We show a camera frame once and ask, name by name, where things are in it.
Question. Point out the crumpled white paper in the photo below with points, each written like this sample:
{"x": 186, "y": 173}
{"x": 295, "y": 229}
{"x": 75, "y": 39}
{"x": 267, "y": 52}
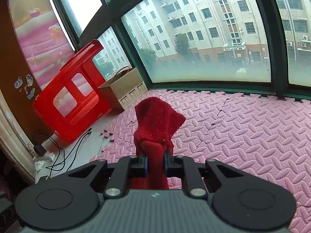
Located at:
{"x": 40, "y": 161}

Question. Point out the red embroidered garment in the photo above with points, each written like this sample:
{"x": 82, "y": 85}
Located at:
{"x": 157, "y": 123}

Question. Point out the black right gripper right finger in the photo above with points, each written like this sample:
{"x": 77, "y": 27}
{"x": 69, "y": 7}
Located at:
{"x": 212, "y": 178}

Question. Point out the pink foam floor mat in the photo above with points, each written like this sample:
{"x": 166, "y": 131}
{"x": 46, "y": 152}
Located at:
{"x": 263, "y": 136}

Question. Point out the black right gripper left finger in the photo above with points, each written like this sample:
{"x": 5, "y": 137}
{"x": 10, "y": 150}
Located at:
{"x": 112, "y": 179}

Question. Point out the brown cardboard box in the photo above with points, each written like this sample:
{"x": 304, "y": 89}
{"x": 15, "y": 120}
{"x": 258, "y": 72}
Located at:
{"x": 123, "y": 89}

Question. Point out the red plastic stool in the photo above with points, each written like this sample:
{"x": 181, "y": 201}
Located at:
{"x": 72, "y": 102}

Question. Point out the cartoon wall stickers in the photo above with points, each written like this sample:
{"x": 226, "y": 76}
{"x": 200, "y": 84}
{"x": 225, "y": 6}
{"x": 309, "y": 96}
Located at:
{"x": 26, "y": 86}

